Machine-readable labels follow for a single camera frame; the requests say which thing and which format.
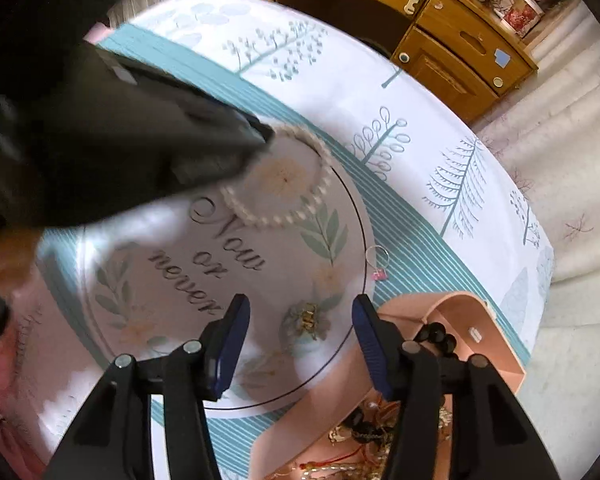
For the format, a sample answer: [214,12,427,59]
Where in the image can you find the printed teal white tablecloth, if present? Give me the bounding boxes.
[10,0,553,479]

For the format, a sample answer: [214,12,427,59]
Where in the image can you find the silver ring pink stone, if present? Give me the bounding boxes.
[365,244,391,281]

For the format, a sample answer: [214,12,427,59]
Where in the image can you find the cream floral curtain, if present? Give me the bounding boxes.
[476,3,600,479]

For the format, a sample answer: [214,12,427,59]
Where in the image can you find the blue flower brooch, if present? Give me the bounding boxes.
[279,302,332,342]

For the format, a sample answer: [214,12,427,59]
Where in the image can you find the floral paper cup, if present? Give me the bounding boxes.
[502,0,544,38]

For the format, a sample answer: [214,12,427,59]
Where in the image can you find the pink blanket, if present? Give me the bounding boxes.
[0,321,45,479]

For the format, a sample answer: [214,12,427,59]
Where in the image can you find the pink open box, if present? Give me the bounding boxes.
[247,289,528,480]

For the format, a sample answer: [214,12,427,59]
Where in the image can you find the wooden desk with drawers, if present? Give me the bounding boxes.
[271,0,538,124]

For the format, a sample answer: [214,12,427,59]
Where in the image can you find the white pearl bracelet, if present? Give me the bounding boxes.
[220,123,336,229]

